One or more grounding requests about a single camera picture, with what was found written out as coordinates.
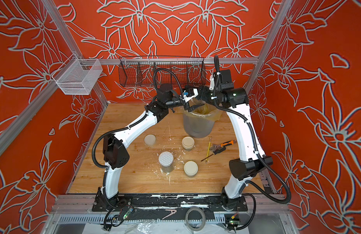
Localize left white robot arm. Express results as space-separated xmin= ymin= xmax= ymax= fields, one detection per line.
xmin=91 ymin=84 xmax=205 ymax=210

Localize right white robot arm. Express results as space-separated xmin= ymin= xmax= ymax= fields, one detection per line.
xmin=197 ymin=56 xmax=273 ymax=211

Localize translucent ribbed trash bin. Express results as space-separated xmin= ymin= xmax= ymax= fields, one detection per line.
xmin=183 ymin=114 xmax=215 ymax=138

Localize glass jar beige lid back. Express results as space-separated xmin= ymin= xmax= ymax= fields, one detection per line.
xmin=181 ymin=136 xmax=195 ymax=151

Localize glass jar beige lid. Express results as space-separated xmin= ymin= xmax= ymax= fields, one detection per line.
xmin=181 ymin=136 xmax=195 ymax=151
xmin=183 ymin=161 xmax=199 ymax=177

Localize yellow pencil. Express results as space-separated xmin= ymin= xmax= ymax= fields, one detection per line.
xmin=205 ymin=137 xmax=212 ymax=164

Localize glass jar patterned lid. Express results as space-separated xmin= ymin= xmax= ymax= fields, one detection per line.
xmin=159 ymin=151 xmax=174 ymax=173

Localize glass jar beige lid front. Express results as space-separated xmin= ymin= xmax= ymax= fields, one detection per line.
xmin=183 ymin=161 xmax=199 ymax=177

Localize clear tape roll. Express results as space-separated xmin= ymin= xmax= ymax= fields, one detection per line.
xmin=184 ymin=207 xmax=206 ymax=232

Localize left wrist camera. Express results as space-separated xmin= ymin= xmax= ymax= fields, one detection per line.
xmin=181 ymin=85 xmax=199 ymax=103

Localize black wire wall basket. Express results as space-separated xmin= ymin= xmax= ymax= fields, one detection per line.
xmin=118 ymin=56 xmax=206 ymax=88

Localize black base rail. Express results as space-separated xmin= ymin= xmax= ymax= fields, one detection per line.
xmin=109 ymin=194 xmax=248 ymax=212

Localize clear plastic wall basket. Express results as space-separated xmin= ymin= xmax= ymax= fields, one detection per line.
xmin=51 ymin=54 xmax=103 ymax=95

